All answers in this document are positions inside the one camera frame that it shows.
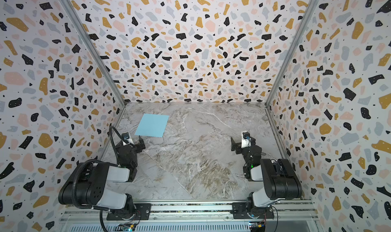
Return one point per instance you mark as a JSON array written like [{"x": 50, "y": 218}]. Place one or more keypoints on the aluminium corner post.
[
  {"x": 90, "y": 47},
  {"x": 295, "y": 43}
]

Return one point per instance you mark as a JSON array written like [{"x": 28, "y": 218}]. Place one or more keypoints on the left aluminium corner post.
[{"x": 90, "y": 47}]

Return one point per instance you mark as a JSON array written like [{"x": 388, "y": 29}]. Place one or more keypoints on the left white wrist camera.
[{"x": 126, "y": 138}]

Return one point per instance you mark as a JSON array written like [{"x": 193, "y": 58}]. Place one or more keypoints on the right aluminium corner post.
[{"x": 295, "y": 43}]

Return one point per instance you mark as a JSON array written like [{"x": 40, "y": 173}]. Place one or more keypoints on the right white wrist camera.
[{"x": 245, "y": 140}]

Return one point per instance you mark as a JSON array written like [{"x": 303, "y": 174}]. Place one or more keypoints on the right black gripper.
[{"x": 239, "y": 145}]

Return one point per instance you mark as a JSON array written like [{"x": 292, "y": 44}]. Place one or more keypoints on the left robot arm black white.
[{"x": 86, "y": 187}]

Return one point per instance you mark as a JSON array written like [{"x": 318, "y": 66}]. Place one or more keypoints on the left green circuit board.
[{"x": 126, "y": 227}]

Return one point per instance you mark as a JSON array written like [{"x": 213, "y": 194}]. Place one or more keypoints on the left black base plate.
[{"x": 134, "y": 212}]

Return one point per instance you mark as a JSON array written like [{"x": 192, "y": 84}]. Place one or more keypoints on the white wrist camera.
[
  {"x": 126, "y": 138},
  {"x": 245, "y": 140}
]

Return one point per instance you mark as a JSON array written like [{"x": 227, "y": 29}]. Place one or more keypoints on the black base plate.
[
  {"x": 242, "y": 210},
  {"x": 134, "y": 212}
]

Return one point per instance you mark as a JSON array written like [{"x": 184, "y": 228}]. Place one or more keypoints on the light blue paper sheet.
[{"x": 152, "y": 125}]

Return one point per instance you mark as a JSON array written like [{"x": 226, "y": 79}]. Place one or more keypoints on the right circuit board with wires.
[{"x": 257, "y": 226}]

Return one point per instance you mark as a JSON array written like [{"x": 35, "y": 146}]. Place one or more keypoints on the aluminium front rail frame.
[{"x": 214, "y": 216}]

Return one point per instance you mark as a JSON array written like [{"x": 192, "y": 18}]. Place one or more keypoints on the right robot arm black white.
[{"x": 280, "y": 181}]

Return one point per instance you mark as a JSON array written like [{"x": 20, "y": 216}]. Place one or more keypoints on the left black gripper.
[{"x": 136, "y": 145}]

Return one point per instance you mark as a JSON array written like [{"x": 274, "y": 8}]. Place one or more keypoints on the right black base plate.
[{"x": 242, "y": 210}]

